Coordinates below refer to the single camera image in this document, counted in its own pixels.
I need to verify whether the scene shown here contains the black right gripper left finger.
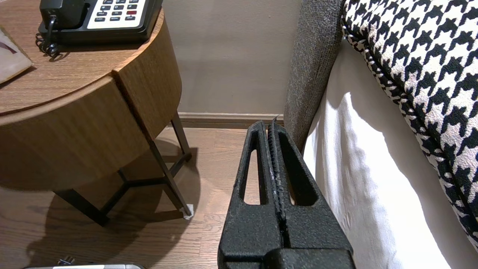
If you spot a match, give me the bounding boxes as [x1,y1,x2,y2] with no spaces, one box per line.
[218,120,286,269]

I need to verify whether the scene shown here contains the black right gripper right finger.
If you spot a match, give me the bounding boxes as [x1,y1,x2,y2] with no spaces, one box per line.
[268,117,353,250]

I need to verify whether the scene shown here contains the curved wooden nightstand drawer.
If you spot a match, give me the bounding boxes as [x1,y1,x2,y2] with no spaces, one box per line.
[0,75,150,191]

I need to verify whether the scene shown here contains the gold tissue pack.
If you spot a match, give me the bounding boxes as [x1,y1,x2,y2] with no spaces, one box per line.
[0,25,33,84]

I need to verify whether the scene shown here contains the white bed sheet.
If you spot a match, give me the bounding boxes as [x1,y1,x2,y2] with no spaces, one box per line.
[302,37,478,269]

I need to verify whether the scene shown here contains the grey fabric headboard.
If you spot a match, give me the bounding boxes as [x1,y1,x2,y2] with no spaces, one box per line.
[283,0,346,152]

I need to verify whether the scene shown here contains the black white houndstooth pillow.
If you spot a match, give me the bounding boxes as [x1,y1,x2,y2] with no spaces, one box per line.
[342,0,478,251]

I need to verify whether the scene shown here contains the round wooden nightstand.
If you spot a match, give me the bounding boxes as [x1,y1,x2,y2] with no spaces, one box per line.
[0,0,193,226]

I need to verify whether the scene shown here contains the black and white telephone base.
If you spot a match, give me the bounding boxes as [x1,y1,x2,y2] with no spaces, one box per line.
[37,0,164,46]

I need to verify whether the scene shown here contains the black telephone handset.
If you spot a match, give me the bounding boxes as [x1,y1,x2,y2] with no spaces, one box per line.
[40,0,88,30]

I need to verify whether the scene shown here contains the black coiled phone cord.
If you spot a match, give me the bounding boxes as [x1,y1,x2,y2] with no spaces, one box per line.
[35,15,62,58]

